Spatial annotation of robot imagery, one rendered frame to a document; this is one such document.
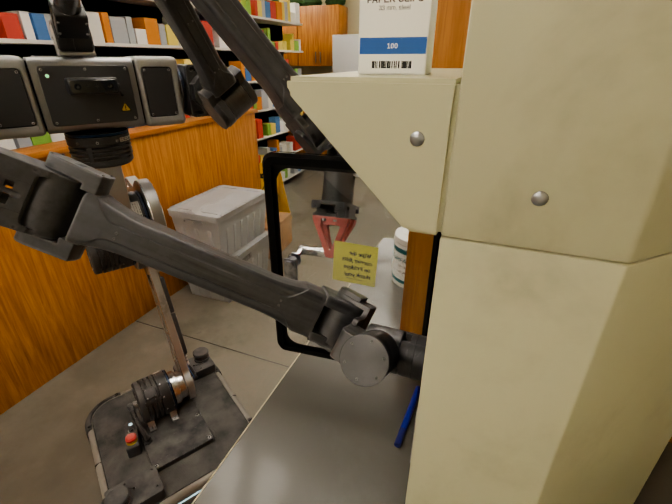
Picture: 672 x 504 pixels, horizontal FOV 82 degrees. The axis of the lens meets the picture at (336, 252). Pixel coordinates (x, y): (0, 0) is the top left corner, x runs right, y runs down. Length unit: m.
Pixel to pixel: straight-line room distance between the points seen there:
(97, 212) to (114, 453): 1.35
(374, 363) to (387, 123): 0.27
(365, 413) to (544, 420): 0.46
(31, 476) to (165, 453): 0.69
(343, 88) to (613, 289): 0.21
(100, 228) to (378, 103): 0.36
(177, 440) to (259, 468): 1.00
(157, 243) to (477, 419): 0.39
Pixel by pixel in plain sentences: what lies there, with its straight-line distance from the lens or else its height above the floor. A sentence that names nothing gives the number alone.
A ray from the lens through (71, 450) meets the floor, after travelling 2.21.
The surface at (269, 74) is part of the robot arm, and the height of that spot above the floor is 1.50.
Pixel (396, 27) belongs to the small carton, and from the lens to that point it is 0.32.
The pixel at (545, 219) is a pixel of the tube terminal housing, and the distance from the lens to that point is 0.27.
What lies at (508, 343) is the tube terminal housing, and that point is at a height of 1.34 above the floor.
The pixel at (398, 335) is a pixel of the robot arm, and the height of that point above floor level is 1.20.
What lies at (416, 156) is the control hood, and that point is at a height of 1.46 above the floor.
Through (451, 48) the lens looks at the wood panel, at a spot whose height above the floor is 1.53.
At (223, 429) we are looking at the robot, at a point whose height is 0.24.
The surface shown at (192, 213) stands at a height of 0.65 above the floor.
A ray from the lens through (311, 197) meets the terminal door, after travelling 0.63.
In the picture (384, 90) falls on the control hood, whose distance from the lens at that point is 0.26.
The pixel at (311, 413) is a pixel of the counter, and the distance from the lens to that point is 0.77.
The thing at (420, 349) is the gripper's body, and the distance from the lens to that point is 0.50.
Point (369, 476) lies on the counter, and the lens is 0.70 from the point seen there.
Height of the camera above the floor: 1.52
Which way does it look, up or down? 26 degrees down
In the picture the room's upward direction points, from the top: straight up
